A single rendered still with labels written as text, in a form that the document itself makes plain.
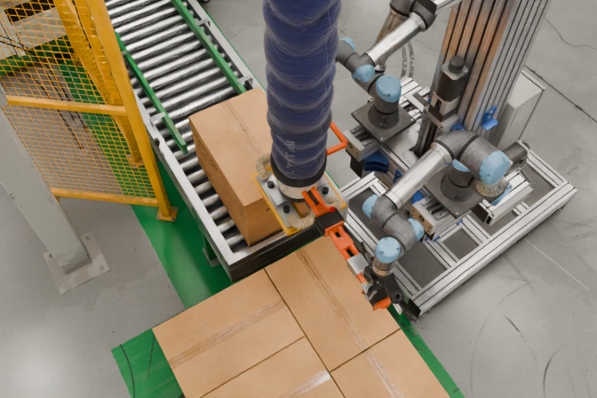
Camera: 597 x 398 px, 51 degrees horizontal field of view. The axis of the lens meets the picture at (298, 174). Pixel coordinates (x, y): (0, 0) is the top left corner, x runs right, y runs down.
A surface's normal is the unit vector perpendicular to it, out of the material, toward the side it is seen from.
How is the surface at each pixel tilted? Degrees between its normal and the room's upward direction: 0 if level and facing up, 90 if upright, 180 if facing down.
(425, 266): 0
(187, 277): 0
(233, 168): 0
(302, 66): 79
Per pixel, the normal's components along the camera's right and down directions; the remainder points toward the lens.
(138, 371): 0.00, -0.55
